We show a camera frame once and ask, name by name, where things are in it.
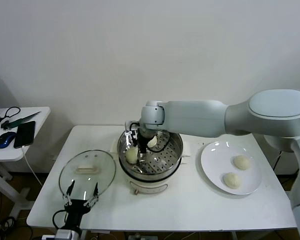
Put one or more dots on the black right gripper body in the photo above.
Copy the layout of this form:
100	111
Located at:
142	140

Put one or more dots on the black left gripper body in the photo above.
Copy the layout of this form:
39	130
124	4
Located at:
75	210

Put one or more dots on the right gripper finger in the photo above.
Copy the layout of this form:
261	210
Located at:
128	141
142	156

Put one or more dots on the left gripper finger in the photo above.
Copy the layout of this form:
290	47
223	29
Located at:
70	188
95	191

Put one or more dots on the white steamed baozi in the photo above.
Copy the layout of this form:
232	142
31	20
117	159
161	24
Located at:
132	155
153	141
232	180
242	162

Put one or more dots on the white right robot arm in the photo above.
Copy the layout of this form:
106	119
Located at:
202	117

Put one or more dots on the stainless steel steamer basket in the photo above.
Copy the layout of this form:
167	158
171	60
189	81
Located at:
173	147

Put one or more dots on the white electric cooker base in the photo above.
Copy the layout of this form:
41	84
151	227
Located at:
150	186

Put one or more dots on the white round plate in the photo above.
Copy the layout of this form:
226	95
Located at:
210	155

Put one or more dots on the black smartphone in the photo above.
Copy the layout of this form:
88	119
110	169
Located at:
25	135

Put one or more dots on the white side table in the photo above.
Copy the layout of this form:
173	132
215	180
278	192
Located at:
40	117

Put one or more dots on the blue computer mouse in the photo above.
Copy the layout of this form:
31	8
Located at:
5	141

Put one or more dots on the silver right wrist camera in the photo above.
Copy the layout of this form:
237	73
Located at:
128	124

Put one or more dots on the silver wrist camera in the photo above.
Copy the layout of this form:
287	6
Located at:
65	235
128	124

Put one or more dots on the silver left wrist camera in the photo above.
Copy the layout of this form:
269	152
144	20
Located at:
65	235

